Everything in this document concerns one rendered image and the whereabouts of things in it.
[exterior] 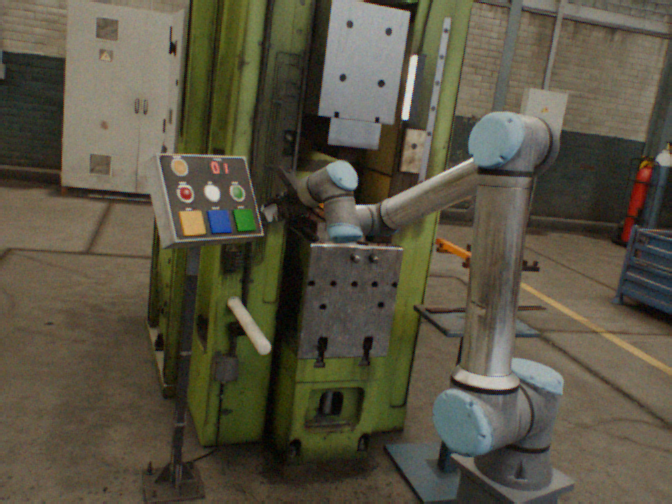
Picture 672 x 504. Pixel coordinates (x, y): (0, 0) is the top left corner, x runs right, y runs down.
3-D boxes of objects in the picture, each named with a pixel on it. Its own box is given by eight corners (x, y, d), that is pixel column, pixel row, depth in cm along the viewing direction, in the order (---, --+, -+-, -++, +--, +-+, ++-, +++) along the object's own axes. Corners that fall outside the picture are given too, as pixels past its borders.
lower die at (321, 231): (364, 242, 245) (367, 220, 243) (315, 240, 237) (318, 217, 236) (326, 219, 283) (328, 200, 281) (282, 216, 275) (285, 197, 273)
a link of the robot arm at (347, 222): (376, 235, 178) (366, 193, 180) (344, 236, 171) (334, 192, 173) (354, 244, 185) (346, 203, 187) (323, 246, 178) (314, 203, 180)
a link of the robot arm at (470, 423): (527, 453, 145) (564, 115, 134) (478, 474, 133) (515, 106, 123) (473, 429, 156) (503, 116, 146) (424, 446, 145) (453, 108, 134)
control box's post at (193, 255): (180, 486, 232) (206, 192, 208) (169, 487, 231) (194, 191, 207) (178, 480, 236) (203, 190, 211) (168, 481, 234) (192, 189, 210)
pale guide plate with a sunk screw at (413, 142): (419, 173, 260) (426, 131, 256) (400, 171, 256) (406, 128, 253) (417, 172, 262) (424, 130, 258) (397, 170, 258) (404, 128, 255)
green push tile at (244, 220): (256, 230, 211) (251, 208, 212) (239, 231, 205) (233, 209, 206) (253, 231, 212) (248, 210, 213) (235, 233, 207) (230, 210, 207)
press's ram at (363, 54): (413, 127, 240) (431, 16, 231) (317, 115, 225) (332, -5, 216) (368, 119, 278) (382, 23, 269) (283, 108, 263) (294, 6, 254)
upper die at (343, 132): (377, 149, 237) (381, 123, 235) (327, 144, 229) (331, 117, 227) (336, 138, 275) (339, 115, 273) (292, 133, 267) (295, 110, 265)
